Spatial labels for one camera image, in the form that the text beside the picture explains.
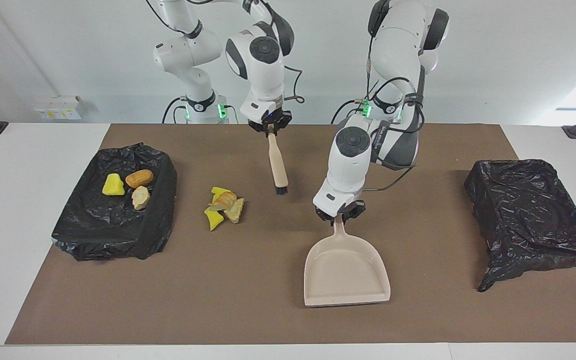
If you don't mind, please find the beige hand brush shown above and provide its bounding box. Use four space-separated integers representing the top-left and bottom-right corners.
266 131 289 196

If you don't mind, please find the pale bread chunk toy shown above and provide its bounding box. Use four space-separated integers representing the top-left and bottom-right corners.
223 197 245 224

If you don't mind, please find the brown paper table mat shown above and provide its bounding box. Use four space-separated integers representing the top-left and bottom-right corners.
4 123 576 346

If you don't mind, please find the orange striped bread chunk toy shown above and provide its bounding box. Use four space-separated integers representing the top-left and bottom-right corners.
210 191 238 211

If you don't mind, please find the beige plastic dustpan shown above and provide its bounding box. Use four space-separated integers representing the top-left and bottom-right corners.
303 216 392 307

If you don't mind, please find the right black garbage bag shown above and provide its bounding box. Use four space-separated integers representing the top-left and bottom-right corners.
51 142 178 262

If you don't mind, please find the white wall outlet box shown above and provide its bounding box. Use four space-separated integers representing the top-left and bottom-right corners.
34 96 83 121

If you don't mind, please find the brown bread bun toy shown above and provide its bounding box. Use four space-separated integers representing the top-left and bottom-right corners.
125 169 155 189

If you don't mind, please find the orange striped croissant toy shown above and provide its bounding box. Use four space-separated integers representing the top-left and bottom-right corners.
131 185 150 211

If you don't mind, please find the black garbage bag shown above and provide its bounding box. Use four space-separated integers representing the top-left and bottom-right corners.
464 159 576 293
51 142 178 262

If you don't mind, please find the left black garbage bag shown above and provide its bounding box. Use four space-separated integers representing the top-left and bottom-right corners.
464 159 576 293

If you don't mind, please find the green and yellow sponge piece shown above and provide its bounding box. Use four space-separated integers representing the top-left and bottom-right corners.
102 173 126 197

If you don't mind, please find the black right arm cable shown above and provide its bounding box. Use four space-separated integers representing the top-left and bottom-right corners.
280 64 306 104

